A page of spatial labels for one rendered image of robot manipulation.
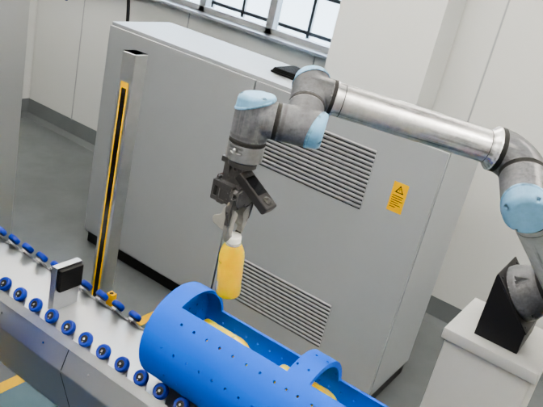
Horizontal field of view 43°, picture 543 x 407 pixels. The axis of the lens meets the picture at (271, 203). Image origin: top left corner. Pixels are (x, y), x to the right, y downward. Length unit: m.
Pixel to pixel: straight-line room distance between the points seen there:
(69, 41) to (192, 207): 2.91
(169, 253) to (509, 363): 2.38
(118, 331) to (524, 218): 1.25
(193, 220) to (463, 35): 1.95
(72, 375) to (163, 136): 2.11
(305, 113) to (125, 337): 0.97
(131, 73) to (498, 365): 1.51
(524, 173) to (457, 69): 2.70
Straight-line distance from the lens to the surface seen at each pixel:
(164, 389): 1.96
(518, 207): 1.73
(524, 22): 4.31
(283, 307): 3.75
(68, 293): 2.31
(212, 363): 1.77
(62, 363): 2.20
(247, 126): 1.61
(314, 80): 1.71
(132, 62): 2.33
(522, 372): 2.35
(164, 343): 1.85
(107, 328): 2.25
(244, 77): 3.61
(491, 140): 1.81
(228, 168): 1.69
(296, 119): 1.60
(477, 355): 2.39
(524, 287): 2.34
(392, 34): 4.25
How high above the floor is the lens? 2.20
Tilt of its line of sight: 22 degrees down
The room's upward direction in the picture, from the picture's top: 13 degrees clockwise
